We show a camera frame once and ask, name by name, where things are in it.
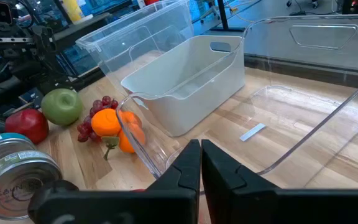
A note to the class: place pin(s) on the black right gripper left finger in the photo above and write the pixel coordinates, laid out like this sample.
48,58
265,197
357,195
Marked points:
166,205

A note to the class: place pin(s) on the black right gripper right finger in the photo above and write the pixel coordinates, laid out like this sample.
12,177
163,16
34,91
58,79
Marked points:
244,205

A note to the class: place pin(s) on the green apple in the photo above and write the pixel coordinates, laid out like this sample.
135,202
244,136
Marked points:
61,107

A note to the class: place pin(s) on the tin can with teal label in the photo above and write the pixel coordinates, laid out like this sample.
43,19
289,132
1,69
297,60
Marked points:
2,149

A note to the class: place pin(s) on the red grape bunch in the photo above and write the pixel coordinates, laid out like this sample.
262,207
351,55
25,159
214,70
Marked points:
97,105

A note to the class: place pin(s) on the orange mandarins with leaf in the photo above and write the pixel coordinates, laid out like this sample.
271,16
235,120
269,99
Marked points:
106,123

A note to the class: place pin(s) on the tin can with peach label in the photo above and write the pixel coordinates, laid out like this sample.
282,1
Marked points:
14,186

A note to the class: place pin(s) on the yellow wipes canister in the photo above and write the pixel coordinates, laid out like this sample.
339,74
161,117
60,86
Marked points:
73,11

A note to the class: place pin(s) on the grey side desk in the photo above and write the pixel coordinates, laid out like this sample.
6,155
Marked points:
82,28

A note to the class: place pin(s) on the white rectangular sticker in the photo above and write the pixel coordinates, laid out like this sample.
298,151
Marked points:
252,132

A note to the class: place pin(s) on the low clear plastic bin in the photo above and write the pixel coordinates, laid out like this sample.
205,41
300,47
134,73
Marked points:
291,112

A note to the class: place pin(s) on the tall clear plastic bin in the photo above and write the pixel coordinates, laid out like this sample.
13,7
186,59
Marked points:
120,46

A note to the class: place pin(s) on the black stand pole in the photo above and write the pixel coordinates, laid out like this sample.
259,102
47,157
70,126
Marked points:
222,15

